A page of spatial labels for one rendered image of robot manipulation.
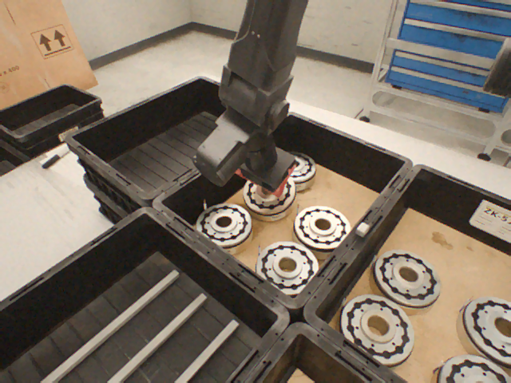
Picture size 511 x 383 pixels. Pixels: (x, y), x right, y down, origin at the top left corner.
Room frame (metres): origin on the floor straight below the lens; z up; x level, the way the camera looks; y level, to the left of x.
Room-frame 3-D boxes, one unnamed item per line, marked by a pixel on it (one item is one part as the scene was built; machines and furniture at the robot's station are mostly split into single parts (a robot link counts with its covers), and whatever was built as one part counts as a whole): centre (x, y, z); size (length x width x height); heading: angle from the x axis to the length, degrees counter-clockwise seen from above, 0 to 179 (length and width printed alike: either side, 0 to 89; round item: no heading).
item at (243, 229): (0.40, 0.06, 0.86); 0.10 x 0.10 x 0.01
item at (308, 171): (0.57, -0.08, 0.86); 0.10 x 0.10 x 0.01
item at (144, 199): (0.63, 0.17, 0.92); 0.40 x 0.30 x 0.02; 140
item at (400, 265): (0.29, -0.24, 0.86); 0.05 x 0.05 x 0.01
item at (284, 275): (0.30, -0.05, 0.86); 0.05 x 0.05 x 0.01
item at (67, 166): (0.87, 0.49, 0.70); 0.33 x 0.23 x 0.01; 146
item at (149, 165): (0.63, 0.17, 0.87); 0.40 x 0.30 x 0.11; 140
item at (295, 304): (0.44, -0.06, 0.92); 0.40 x 0.30 x 0.02; 140
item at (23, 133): (1.31, 0.94, 0.37); 0.40 x 0.30 x 0.45; 146
